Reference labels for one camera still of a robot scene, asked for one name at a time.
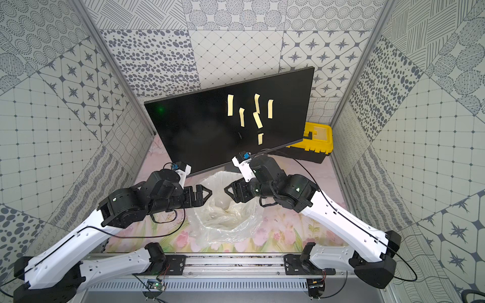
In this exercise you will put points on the aluminium mounting rail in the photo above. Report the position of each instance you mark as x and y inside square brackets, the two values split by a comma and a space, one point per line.
[212, 272]

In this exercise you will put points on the black computer monitor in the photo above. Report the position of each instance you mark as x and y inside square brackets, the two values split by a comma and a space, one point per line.
[195, 128]

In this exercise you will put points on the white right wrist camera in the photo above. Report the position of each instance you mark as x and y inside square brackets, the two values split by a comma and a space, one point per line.
[242, 162]

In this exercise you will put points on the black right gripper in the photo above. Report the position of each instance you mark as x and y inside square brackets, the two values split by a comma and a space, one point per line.
[239, 188]

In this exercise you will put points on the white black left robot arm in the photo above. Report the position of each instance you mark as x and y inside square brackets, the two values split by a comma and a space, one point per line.
[60, 272]

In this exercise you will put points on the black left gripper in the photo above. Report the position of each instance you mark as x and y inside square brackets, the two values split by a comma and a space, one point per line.
[187, 196]

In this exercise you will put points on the clear plastic trash bag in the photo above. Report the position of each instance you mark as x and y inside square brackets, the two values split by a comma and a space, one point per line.
[220, 220]

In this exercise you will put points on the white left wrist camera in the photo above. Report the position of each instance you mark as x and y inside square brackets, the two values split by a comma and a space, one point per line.
[183, 170]

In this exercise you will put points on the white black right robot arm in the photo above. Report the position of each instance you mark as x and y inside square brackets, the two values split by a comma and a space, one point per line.
[369, 252]

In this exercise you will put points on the small green circuit board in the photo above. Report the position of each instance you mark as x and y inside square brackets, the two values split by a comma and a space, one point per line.
[154, 285]

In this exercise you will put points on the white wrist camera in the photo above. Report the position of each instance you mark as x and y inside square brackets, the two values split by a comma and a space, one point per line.
[183, 170]
[242, 162]

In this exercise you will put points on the yellow black toolbox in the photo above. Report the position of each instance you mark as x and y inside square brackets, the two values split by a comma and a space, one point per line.
[317, 144]

